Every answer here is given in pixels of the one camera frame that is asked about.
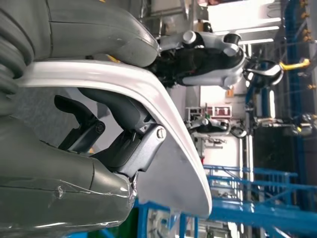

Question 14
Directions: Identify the blue metal shelf rack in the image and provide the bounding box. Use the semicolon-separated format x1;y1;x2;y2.
134;163;317;238

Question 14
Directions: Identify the yellow curved hook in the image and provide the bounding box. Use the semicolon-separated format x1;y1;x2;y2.
279;58;311;71

